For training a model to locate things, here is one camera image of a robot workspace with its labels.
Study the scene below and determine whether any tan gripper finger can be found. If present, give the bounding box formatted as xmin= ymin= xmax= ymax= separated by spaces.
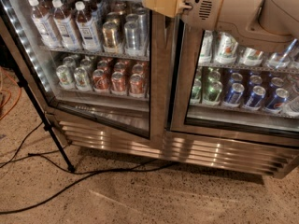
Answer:
xmin=142 ymin=0 xmax=192 ymax=18

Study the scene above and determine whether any glass fridge door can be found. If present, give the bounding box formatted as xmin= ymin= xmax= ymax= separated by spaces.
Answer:
xmin=1 ymin=0 xmax=175 ymax=140
xmin=170 ymin=23 xmax=299 ymax=149

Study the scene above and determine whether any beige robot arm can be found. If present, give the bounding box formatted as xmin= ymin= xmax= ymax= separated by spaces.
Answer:
xmin=142 ymin=0 xmax=299 ymax=52

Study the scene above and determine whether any green can door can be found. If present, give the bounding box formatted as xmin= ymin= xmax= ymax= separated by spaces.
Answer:
xmin=203 ymin=81 xmax=222 ymax=105
xmin=191 ymin=79 xmax=202 ymax=103

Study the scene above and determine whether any green can right door left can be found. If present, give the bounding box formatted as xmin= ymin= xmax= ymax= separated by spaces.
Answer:
xmin=191 ymin=79 xmax=202 ymax=103

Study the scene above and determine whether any stainless steel fridge base grille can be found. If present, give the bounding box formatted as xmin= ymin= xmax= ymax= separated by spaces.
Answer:
xmin=52 ymin=115 xmax=299 ymax=179

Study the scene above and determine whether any silver tall can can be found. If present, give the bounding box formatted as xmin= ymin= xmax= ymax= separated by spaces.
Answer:
xmin=124 ymin=21 xmax=144 ymax=56

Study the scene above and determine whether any white tall can left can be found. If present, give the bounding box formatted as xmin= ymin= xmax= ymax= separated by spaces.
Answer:
xmin=199 ymin=31 xmax=213 ymax=63

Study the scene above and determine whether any white tall can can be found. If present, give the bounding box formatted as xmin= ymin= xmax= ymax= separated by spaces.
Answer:
xmin=215 ymin=32 xmax=238 ymax=64
xmin=239 ymin=48 xmax=263 ymax=66
xmin=199 ymin=31 xmax=213 ymax=63

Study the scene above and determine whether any white tall can middle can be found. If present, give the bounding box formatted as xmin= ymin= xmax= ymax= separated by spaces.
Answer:
xmin=215 ymin=32 xmax=238 ymax=64

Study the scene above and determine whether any gold tall can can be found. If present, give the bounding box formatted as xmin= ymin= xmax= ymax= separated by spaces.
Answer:
xmin=102 ymin=21 xmax=123 ymax=54

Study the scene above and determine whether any white tall can right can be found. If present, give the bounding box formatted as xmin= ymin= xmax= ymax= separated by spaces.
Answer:
xmin=239 ymin=48 xmax=263 ymax=66

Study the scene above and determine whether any tea bottle white cap right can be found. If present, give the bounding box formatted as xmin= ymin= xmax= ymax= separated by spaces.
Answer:
xmin=76 ymin=1 xmax=101 ymax=52

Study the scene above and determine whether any tea bottle white cap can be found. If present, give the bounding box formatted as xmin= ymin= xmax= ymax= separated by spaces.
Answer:
xmin=28 ymin=0 xmax=61 ymax=49
xmin=76 ymin=1 xmax=101 ymax=52
xmin=52 ymin=0 xmax=81 ymax=50

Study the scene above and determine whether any red soda can right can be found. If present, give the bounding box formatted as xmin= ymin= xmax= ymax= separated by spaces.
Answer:
xmin=129 ymin=74 xmax=145 ymax=97

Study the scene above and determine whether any blue soda can left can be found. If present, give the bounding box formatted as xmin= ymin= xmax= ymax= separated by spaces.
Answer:
xmin=222 ymin=83 xmax=245 ymax=107

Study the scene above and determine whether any blue soda can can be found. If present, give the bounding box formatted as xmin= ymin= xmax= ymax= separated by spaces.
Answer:
xmin=243 ymin=86 xmax=266 ymax=110
xmin=263 ymin=88 xmax=289 ymax=114
xmin=222 ymin=83 xmax=245 ymax=107

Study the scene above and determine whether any red soda can middle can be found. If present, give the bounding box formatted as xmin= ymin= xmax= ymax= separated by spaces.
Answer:
xmin=111 ymin=72 xmax=126 ymax=95

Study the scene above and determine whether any blue soda can middle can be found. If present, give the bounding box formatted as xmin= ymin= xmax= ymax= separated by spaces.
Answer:
xmin=243 ymin=86 xmax=266 ymax=110

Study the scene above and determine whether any tea bottle white cap middle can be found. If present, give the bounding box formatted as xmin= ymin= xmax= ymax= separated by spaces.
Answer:
xmin=52 ymin=0 xmax=81 ymax=50

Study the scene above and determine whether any pale green soda can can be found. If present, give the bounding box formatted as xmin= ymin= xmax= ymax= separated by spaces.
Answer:
xmin=74 ymin=67 xmax=92 ymax=91

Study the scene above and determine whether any blue soda can right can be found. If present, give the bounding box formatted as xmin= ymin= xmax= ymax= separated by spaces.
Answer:
xmin=263 ymin=88 xmax=289 ymax=114

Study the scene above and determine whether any tea bottle white cap left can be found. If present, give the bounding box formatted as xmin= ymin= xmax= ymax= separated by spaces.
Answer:
xmin=28 ymin=0 xmax=61 ymax=49

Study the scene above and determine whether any green white soda can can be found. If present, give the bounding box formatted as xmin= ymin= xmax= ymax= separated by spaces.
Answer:
xmin=56 ymin=65 xmax=75 ymax=90

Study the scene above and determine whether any black tripod leg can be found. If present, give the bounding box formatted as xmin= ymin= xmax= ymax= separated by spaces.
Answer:
xmin=12 ymin=62 xmax=75 ymax=173

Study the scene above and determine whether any orange extension cable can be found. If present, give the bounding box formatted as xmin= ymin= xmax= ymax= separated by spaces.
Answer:
xmin=0 ymin=66 xmax=22 ymax=121

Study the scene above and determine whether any black floor cable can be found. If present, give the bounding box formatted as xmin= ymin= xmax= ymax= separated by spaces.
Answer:
xmin=0 ymin=121 xmax=178 ymax=217

